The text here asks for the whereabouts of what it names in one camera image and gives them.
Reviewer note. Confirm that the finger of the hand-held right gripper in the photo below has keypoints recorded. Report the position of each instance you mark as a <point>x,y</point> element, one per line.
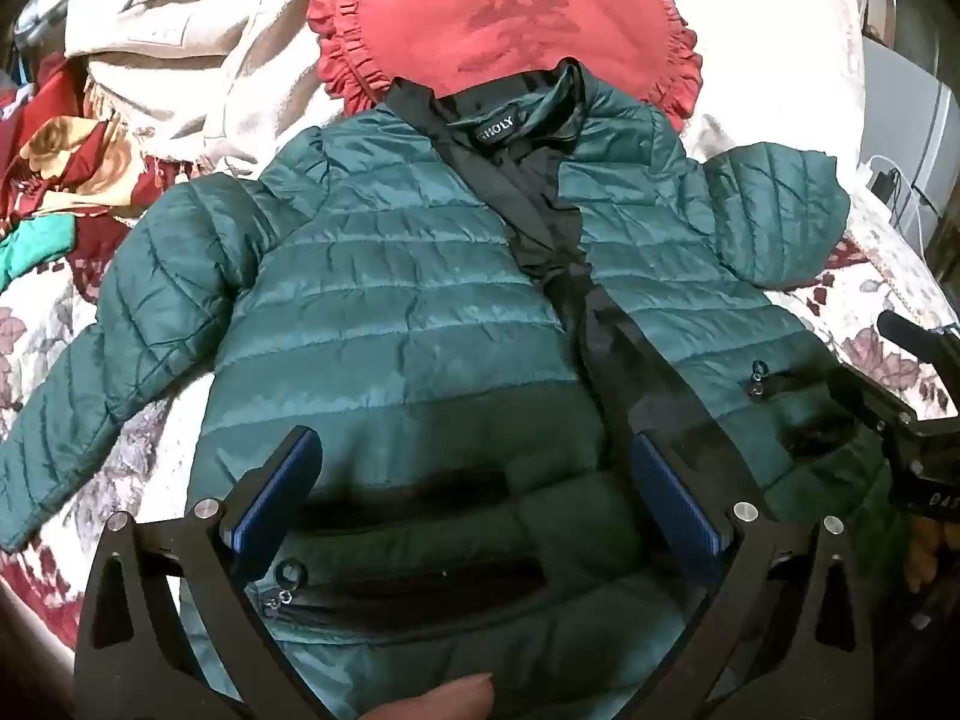
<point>911,330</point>
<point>874,394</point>

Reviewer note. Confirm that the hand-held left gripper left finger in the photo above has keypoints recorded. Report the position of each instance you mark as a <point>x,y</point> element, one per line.
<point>279,487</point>

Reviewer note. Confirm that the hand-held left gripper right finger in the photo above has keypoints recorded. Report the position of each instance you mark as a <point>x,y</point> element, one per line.
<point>675,495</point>

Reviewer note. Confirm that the green puffer jacket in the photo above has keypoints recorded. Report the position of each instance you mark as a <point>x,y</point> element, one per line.
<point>420,300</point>

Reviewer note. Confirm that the person's left hand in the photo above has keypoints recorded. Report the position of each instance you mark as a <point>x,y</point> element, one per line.
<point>431,701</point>

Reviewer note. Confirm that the white appliance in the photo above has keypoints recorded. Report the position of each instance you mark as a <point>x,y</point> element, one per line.
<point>911,105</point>

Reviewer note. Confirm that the floral bedsheet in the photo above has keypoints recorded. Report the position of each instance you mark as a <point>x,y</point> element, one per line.
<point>45,345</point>

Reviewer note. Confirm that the teal cloth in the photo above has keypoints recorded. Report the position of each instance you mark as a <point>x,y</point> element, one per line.
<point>30,247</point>

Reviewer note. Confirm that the red and yellow floral cloth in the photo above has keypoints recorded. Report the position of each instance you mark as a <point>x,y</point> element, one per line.
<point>75,150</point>

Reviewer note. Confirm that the beige blanket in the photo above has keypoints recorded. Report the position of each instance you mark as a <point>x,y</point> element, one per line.
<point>187,30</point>

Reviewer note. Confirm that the red ruffled pillow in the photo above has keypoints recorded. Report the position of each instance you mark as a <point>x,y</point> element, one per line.
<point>465,7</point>

